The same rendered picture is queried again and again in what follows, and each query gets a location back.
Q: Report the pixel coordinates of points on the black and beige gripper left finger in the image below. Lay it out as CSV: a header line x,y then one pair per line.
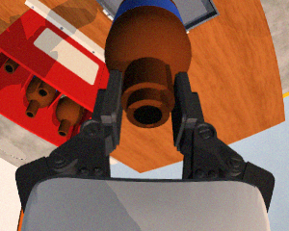
x,y
83,154

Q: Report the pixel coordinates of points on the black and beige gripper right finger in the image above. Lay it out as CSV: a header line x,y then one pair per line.
x,y
210,156

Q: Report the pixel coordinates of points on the dark grey shallow tray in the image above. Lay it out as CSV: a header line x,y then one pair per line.
x,y
193,12

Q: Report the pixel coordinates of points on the red crate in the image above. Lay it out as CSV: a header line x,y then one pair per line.
x,y
43,49

